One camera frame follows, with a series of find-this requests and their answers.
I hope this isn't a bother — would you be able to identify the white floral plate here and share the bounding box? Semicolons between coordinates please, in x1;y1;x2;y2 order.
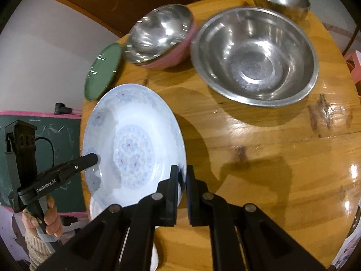
82;84;187;208

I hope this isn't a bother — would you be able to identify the black cable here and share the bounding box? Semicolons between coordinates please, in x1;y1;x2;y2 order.
34;137;56;173

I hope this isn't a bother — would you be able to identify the person's left hand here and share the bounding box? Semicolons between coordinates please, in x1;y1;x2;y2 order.
22;196;64;242

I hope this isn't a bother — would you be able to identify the black clamp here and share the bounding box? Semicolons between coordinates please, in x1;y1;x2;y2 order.
54;102;73;116

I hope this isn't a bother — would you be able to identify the dark round knob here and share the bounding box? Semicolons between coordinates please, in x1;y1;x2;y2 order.
348;206;361;238

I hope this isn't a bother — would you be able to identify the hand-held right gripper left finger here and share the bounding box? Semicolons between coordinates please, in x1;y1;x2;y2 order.
35;164;181;271

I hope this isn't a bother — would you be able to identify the white sliding closet door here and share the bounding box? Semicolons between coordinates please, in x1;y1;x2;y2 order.
275;0;361;55

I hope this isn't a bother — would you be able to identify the green plate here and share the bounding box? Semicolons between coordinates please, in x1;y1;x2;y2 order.
84;43;123;101

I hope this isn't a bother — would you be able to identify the pink steel-lined bowl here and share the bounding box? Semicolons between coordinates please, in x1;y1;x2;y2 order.
123;4;197;70

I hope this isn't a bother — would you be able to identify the green chalkboard with pink frame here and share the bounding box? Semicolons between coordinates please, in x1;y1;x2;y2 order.
0;110;88;214

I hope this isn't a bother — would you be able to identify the person's left forearm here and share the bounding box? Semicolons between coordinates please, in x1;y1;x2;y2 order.
24;229;61;271

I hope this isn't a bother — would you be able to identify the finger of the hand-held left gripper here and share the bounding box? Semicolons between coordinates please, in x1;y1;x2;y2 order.
60;152;100;177

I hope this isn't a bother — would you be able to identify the wooden door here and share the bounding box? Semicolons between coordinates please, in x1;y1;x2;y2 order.
30;0;198;38

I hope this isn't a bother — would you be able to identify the large steel bowl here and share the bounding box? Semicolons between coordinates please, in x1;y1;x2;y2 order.
190;7;320;108

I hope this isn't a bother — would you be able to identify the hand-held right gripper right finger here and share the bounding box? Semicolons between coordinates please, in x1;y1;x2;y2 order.
185;165;328;271

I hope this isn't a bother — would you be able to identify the printed blanket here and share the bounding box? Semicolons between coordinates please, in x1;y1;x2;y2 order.
331;229;361;269

